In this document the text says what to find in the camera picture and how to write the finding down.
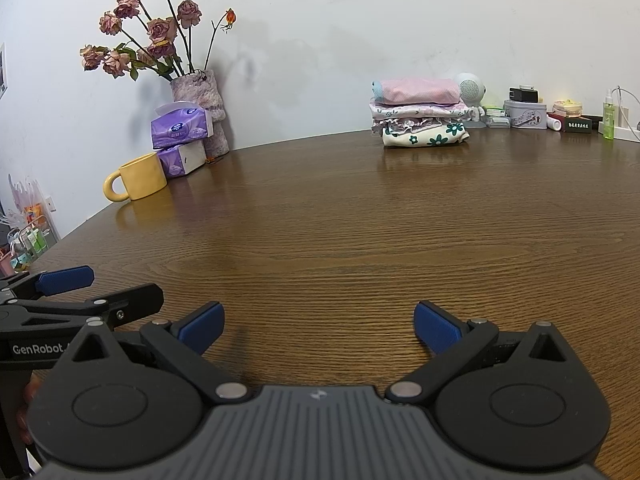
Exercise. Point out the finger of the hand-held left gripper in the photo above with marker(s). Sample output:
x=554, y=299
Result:
x=132, y=300
x=65, y=280

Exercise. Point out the clear rack with packets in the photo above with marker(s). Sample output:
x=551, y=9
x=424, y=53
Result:
x=25, y=230

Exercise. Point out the wall picture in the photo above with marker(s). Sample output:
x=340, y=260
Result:
x=2, y=70

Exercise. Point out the black charger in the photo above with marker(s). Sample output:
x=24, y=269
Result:
x=524, y=95

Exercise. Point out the opened purple tissue pack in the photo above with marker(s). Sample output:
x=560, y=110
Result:
x=180, y=127

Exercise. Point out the white tube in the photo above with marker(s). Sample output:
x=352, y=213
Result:
x=553, y=122

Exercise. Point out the fuzzy purple vase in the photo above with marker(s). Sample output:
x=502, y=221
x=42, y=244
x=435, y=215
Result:
x=200, y=95

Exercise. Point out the dark box with label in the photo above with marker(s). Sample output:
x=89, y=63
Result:
x=577, y=125

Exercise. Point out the folded purple frilly garment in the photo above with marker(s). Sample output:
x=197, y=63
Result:
x=415, y=124

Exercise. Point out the white robot speaker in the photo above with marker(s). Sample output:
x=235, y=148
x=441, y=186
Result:
x=472, y=87

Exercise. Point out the folded cream green-flower garment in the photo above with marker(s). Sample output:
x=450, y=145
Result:
x=425, y=137

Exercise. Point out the purple and white tissue pack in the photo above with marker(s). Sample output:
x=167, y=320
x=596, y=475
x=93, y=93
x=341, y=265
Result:
x=182, y=159

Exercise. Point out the white power strip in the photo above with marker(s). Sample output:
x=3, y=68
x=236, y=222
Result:
x=627, y=132

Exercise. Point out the green and white small boxes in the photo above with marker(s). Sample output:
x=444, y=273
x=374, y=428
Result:
x=496, y=117

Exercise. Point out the red small box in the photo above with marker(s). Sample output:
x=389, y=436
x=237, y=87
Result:
x=556, y=115

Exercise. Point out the pink and blue mesh vest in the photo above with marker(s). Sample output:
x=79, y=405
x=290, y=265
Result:
x=417, y=91

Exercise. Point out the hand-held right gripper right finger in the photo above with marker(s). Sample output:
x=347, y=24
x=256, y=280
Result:
x=437, y=329

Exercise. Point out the yellow cake candle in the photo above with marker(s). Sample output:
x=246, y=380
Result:
x=567, y=106

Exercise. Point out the green bottle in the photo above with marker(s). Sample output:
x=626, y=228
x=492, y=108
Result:
x=609, y=117

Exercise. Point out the person's left hand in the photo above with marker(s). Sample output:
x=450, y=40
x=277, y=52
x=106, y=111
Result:
x=27, y=405

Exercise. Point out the dried rose bouquet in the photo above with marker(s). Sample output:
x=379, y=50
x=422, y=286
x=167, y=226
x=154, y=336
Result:
x=150, y=30

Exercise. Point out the grey tin box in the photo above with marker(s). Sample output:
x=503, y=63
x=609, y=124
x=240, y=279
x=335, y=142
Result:
x=525, y=116

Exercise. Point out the yellow mug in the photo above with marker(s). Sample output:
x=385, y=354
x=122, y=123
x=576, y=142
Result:
x=140, y=177

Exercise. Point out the black small box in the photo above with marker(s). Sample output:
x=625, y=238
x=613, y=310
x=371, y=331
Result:
x=595, y=120

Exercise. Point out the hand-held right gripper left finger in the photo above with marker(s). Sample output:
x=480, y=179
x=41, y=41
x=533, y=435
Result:
x=202, y=329

